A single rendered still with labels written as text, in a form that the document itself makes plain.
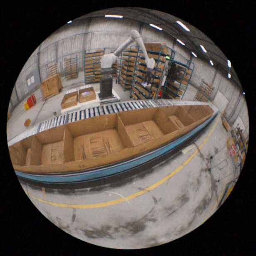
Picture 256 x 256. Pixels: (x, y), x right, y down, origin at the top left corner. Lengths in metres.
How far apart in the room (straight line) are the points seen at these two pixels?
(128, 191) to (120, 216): 0.52
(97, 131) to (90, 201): 1.18
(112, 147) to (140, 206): 1.18
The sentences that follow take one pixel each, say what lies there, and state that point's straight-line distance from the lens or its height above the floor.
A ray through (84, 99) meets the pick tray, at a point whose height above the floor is 0.80.
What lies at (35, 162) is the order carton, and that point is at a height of 0.97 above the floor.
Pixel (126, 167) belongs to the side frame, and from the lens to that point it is 0.54.
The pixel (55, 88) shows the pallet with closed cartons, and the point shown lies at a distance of 4.82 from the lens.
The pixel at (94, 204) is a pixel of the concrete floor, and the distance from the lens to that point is 1.52.
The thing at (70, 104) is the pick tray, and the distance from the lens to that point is 1.39.
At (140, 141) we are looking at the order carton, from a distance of 0.67.
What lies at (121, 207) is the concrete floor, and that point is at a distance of 1.48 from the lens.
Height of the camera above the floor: 1.43
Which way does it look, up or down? 48 degrees down
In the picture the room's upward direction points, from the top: 11 degrees clockwise
